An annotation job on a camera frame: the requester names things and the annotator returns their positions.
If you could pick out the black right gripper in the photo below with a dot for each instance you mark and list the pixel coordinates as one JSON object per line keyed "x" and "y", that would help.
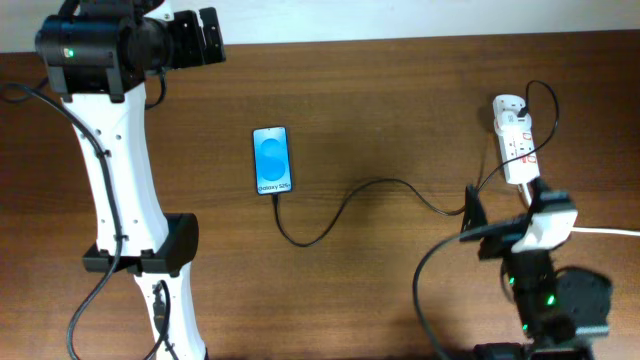
{"x": 474, "y": 218}

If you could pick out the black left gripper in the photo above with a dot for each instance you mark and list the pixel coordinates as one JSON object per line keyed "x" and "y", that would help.
{"x": 197, "y": 53}

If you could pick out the blue Galaxy smartphone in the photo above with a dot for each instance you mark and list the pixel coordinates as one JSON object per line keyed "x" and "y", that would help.
{"x": 272, "y": 161}

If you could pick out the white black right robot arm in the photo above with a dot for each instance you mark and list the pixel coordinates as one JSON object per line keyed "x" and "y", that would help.
{"x": 561, "y": 310}

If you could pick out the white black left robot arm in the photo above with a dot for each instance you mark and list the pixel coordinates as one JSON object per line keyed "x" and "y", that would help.
{"x": 98, "y": 55}

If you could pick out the white USB charger adapter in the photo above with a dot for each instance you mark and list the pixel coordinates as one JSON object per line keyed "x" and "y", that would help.
{"x": 507, "y": 118}

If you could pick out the white power strip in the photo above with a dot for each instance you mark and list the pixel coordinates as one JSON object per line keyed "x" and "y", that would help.
{"x": 520, "y": 166}

